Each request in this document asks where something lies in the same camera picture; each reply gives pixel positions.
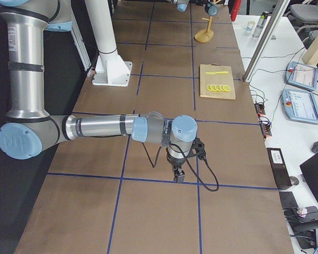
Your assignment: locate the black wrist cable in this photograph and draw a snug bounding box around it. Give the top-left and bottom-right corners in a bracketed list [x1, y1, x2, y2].
[142, 141, 219, 192]

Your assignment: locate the paper cup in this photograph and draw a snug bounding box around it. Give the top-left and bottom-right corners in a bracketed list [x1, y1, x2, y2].
[245, 21, 255, 33]

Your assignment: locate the grey office chair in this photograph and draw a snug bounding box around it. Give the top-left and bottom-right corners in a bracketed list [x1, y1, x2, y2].
[285, 1, 318, 34]

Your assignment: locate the wooden cup rack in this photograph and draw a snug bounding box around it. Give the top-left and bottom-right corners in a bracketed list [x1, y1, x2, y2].
[194, 16, 214, 43]

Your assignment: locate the far teach pendant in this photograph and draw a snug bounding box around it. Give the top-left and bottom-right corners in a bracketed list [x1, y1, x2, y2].
[285, 61, 318, 91]

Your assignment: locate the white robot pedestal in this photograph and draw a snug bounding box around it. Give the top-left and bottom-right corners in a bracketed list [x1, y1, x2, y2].
[85, 0, 132, 87]

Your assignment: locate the plastic water bottle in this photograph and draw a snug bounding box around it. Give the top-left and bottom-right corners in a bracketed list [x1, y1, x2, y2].
[252, 11, 269, 38]

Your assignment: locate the red fire extinguisher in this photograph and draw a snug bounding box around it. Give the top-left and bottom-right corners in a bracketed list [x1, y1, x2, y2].
[231, 0, 242, 22]

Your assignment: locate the bamboo cutting board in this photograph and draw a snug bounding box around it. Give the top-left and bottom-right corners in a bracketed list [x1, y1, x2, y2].
[199, 64, 236, 100]

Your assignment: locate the orange black connector strip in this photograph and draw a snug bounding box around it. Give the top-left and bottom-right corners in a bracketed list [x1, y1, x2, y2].
[254, 102, 272, 140]

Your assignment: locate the lemon slice five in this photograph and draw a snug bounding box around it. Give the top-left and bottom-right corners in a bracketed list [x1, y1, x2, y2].
[223, 85, 231, 92]

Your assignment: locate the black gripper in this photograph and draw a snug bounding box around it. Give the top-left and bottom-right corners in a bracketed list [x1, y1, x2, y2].
[166, 150, 186, 183]

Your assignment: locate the aluminium frame post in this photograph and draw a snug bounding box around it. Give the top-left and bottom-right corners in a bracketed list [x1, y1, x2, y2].
[243, 0, 290, 83]

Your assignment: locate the teach pendant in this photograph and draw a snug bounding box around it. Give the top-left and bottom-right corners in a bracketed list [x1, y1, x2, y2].
[281, 89, 318, 124]
[285, 61, 318, 91]

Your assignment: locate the lemon slice two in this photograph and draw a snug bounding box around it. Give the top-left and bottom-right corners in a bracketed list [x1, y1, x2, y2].
[210, 85, 218, 92]

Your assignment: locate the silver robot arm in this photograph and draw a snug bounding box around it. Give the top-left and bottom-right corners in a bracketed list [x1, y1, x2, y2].
[0, 1, 197, 183]
[166, 0, 209, 12]

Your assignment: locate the black small box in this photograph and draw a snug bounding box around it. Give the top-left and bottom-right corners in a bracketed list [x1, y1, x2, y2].
[267, 148, 292, 190]

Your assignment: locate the near teach pendant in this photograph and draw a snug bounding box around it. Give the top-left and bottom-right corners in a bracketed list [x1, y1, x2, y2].
[281, 89, 318, 124]

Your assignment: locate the yellow plastic knife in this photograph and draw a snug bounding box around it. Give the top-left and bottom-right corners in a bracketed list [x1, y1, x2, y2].
[205, 71, 229, 75]

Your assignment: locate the dark teal mug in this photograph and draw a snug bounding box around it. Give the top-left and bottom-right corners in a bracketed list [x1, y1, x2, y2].
[204, 1, 218, 17]

